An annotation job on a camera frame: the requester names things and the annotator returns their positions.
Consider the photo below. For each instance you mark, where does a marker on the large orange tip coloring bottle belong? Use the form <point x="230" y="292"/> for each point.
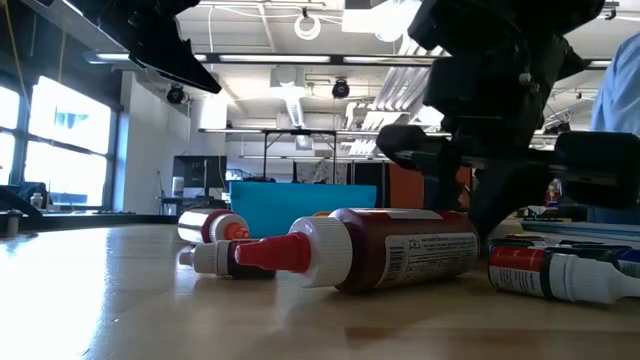
<point x="200" y="225"/>

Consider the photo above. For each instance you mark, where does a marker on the small white jar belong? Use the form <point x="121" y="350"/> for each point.
<point x="36" y="201"/>

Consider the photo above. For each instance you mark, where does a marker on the red white background bottle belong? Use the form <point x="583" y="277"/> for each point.
<point x="553" y="194"/>

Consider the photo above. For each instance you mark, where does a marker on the blue grey flat board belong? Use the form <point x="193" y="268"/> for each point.
<point x="590" y="230"/>

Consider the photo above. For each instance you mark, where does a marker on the grey metal frame beam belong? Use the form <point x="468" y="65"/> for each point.
<point x="75" y="30"/>

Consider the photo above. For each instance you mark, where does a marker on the blue plastic bin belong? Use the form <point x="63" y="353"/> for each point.
<point x="280" y="205"/>

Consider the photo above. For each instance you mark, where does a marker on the black station frame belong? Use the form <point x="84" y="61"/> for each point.
<point x="300" y="131"/>

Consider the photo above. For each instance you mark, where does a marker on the black ceiling dome camera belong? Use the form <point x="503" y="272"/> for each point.
<point x="340" y="88"/>
<point x="175" y="93"/>

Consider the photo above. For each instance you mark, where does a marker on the black aluminium table frame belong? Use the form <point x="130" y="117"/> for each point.
<point x="100" y="220"/>

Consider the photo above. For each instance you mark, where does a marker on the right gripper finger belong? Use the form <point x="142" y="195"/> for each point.
<point x="500" y="200"/>
<point x="442" y="190"/>

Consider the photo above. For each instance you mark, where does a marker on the large red food coloring bottle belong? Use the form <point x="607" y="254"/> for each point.
<point x="400" y="250"/>

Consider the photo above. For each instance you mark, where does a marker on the white ceiling duct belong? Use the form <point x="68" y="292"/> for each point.
<point x="292" y="107"/>

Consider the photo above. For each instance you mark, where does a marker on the small blue food coloring bottle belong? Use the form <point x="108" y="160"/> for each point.
<point x="631" y="262"/>

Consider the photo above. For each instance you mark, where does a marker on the bright window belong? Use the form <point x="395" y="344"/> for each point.
<point x="70" y="125"/>

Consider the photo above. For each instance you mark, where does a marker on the small red label coloring bottle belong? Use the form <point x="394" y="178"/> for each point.
<point x="520" y="272"/>

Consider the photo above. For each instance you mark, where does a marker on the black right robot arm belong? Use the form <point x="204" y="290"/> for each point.
<point x="500" y="25"/>

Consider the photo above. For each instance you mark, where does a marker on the black computer monitor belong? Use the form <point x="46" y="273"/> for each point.
<point x="200" y="172"/>

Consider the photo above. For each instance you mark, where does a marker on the small maroon food coloring bottle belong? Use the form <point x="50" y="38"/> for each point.
<point x="215" y="257"/>

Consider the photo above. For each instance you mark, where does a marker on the ceiling light bar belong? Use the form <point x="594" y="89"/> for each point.
<point x="275" y="58"/>

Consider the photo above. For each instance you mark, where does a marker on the orange partition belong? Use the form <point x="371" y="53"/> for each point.
<point x="405" y="192"/>

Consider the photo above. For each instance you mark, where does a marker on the person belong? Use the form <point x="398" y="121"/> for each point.
<point x="620" y="90"/>

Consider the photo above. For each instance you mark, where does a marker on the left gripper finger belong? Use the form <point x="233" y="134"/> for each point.
<point x="175" y="55"/>

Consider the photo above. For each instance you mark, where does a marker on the small dark food coloring bottle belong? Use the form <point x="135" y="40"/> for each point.
<point x="580" y="251"/>

